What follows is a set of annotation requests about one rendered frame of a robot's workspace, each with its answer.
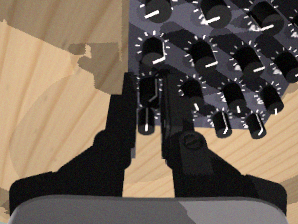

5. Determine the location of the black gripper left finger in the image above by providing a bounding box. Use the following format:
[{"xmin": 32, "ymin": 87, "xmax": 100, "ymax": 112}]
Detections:
[{"xmin": 9, "ymin": 72, "xmax": 138, "ymax": 216}]

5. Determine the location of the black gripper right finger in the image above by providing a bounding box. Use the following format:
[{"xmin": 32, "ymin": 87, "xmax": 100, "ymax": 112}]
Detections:
[{"xmin": 160, "ymin": 73, "xmax": 287, "ymax": 216}]

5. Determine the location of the black knob box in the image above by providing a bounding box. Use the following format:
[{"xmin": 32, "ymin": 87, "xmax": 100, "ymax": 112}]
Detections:
[{"xmin": 128, "ymin": 0, "xmax": 298, "ymax": 139}]

